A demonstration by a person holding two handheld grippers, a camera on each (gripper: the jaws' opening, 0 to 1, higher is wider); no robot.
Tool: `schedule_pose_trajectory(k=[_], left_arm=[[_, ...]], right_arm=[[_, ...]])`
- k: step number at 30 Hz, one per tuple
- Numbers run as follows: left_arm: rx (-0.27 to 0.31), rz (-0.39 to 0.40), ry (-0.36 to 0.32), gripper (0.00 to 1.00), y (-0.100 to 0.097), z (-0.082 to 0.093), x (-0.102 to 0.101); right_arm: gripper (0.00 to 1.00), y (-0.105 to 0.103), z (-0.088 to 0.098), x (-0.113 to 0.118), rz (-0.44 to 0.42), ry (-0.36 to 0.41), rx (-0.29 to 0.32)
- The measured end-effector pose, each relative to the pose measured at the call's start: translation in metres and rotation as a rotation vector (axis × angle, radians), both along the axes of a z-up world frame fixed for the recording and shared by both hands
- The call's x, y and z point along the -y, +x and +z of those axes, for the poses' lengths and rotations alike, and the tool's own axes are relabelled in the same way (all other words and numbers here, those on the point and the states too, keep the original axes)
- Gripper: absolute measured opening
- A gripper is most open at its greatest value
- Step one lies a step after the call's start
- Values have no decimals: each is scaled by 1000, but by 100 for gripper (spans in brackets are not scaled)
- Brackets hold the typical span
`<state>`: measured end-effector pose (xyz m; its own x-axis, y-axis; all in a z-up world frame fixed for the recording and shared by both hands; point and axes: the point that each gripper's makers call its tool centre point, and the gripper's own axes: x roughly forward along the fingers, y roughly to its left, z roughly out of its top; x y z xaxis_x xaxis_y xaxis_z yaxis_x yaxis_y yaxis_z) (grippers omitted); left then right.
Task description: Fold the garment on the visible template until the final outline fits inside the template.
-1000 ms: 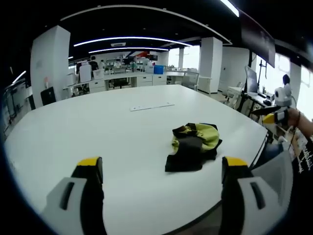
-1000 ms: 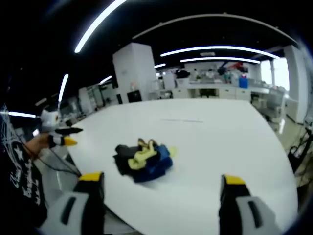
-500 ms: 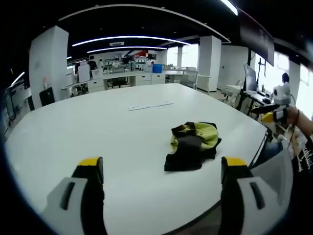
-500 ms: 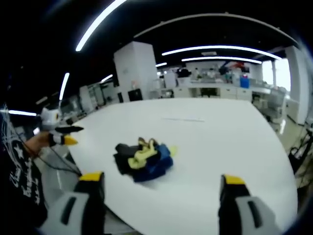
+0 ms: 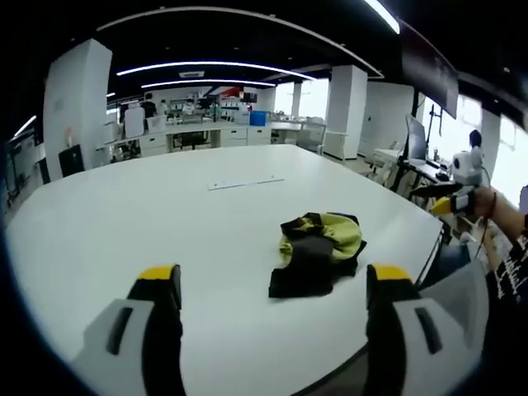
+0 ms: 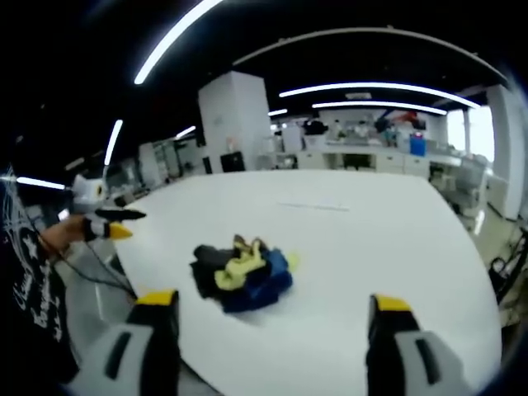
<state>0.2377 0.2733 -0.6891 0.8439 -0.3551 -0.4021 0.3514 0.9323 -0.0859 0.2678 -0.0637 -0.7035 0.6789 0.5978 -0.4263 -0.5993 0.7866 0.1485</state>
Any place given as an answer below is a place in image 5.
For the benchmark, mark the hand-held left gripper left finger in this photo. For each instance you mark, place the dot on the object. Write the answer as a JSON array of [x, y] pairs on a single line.
[[123, 350]]

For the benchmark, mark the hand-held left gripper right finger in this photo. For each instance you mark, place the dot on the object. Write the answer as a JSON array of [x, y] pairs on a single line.
[[406, 350]]

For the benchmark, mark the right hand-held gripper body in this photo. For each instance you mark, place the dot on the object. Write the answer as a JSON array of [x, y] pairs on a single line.
[[466, 167]]

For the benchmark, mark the yellow-green and black garment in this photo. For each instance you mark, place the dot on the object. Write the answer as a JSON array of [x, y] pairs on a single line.
[[330, 243]]

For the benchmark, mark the person's right hand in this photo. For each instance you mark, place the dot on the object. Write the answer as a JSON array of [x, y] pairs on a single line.
[[484, 202]]

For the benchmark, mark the dark side desk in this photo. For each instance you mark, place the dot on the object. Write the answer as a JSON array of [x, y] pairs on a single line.
[[425, 171]]

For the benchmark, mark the black monitor stand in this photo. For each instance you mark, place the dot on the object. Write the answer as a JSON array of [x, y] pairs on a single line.
[[436, 128]]

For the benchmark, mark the computer monitor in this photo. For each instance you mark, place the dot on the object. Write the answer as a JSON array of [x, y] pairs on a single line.
[[416, 140]]

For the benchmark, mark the person's blue jeans leg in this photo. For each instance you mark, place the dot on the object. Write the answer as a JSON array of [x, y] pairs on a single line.
[[451, 262]]

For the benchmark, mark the grey chair seat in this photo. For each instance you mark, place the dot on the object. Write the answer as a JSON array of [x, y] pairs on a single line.
[[466, 280]]

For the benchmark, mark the dark hanging screen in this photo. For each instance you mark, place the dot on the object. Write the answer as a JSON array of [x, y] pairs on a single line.
[[431, 68]]

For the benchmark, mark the person's black printed shirt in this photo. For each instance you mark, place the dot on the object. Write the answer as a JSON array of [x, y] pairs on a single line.
[[509, 297]]

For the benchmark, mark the blue storage box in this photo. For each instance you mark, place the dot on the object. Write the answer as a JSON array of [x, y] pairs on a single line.
[[258, 118]]

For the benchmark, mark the black chair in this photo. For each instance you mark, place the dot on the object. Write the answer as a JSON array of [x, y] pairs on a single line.
[[71, 161]]

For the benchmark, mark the white office chair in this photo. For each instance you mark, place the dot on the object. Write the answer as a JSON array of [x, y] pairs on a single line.
[[134, 123]]

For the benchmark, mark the white drawer cabinet row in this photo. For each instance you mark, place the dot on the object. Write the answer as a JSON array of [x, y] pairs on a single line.
[[206, 136]]

